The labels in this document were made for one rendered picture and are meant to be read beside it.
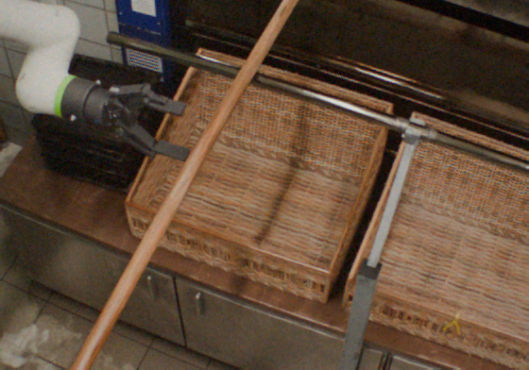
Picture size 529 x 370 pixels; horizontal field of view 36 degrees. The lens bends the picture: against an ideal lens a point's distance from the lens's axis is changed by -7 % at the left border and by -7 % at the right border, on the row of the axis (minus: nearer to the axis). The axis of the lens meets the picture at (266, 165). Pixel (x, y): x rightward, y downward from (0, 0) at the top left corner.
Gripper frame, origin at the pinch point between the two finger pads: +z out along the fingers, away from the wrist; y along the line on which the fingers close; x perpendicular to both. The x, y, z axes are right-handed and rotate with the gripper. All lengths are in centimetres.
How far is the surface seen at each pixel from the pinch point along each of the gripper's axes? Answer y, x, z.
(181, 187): -1.2, 12.8, 6.5
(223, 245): 49, -8, 4
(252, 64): -1.3, -21.3, 6.4
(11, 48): 63, -59, -99
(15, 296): 119, 0, -75
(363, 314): 40, 3, 43
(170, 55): 2.3, -20.9, -12.9
